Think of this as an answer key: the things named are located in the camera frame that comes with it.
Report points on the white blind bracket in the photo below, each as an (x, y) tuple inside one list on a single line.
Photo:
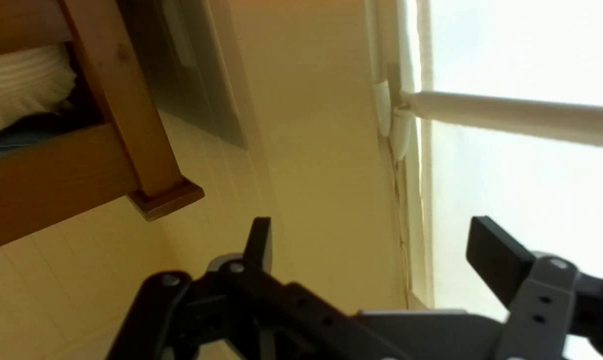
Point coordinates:
[(389, 120)]

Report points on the white pillow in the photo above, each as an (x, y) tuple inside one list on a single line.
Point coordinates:
[(18, 82)]

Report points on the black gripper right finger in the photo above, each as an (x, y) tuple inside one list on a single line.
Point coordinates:
[(547, 293)]

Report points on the white fabric window blind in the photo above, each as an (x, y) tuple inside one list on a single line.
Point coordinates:
[(521, 133)]

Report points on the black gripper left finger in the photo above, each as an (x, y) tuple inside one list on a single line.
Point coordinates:
[(201, 313)]

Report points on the white window frame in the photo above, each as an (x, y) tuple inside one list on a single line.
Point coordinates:
[(413, 220)]

